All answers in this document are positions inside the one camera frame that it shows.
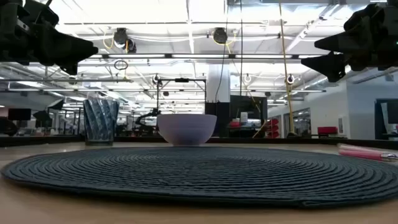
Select red box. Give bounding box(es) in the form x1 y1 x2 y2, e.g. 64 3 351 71
317 126 339 137

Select red-handled metal fork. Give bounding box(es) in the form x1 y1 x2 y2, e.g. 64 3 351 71
338 149 398 163

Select black monitor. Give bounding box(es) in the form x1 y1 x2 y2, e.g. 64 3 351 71
7 108 32 121

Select white square column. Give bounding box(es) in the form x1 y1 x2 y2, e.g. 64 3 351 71
206 63 231 103

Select black cabinet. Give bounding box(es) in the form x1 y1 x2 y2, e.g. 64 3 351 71
204 95 269 138

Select yellow hanging rope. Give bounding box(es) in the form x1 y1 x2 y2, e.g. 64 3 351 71
277 0 298 138

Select black hanging cable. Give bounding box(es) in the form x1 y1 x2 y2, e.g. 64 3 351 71
239 0 244 97

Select black round ceiling fixture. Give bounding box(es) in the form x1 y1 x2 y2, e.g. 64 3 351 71
113 27 137 54
212 27 229 45

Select dark round woven placemat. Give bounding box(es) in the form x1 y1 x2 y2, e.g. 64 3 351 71
0 146 398 209

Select lavender plastic bowl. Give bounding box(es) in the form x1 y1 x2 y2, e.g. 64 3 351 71
156 113 218 147

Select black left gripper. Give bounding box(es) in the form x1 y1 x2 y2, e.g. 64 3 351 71
0 0 99 76

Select dark translucent faceted tumbler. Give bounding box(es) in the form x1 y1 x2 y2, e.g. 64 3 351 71
82 98 120 146

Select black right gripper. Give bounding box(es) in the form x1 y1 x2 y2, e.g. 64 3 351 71
300 0 398 83

